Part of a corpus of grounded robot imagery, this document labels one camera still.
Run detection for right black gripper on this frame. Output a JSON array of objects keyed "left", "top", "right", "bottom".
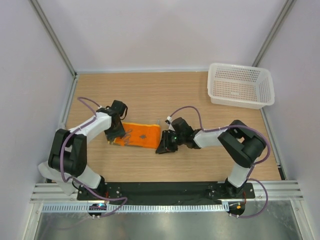
[{"left": 156, "top": 130, "right": 185, "bottom": 154}]

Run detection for white slotted cable duct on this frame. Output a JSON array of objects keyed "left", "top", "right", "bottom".
[{"left": 41, "top": 202, "right": 229, "bottom": 214}]

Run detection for left aluminium frame post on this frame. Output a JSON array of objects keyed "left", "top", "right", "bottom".
[{"left": 29, "top": 0, "right": 77, "bottom": 78}]

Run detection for aluminium frame post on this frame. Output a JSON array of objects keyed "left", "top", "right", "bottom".
[
  {"left": 29, "top": 0, "right": 77, "bottom": 78},
  {"left": 252, "top": 0, "right": 297, "bottom": 67}
]

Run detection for orange grey giraffe towel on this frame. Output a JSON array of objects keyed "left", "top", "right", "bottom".
[{"left": 108, "top": 122, "right": 162, "bottom": 149}]

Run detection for white perforated plastic basket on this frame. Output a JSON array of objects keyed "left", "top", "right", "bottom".
[{"left": 207, "top": 63, "right": 275, "bottom": 110}]

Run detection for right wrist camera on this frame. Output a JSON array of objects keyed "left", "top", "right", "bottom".
[{"left": 168, "top": 122, "right": 175, "bottom": 132}]

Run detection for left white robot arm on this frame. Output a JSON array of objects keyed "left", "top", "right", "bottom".
[{"left": 38, "top": 100, "right": 128, "bottom": 200}]

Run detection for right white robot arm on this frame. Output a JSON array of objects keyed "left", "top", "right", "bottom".
[{"left": 155, "top": 117, "right": 271, "bottom": 198}]

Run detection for right aluminium frame post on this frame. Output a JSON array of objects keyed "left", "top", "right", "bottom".
[{"left": 252, "top": 0, "right": 297, "bottom": 67}]

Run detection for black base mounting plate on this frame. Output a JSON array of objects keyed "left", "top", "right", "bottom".
[{"left": 77, "top": 181, "right": 256, "bottom": 206}]

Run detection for aluminium rail front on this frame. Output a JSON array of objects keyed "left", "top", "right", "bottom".
[{"left": 29, "top": 180, "right": 304, "bottom": 203}]

